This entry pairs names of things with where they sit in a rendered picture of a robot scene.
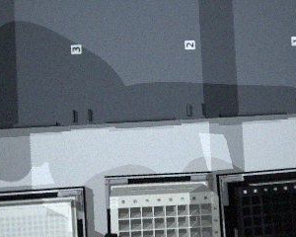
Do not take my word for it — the black well plate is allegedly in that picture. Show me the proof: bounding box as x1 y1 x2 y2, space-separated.
227 177 296 237

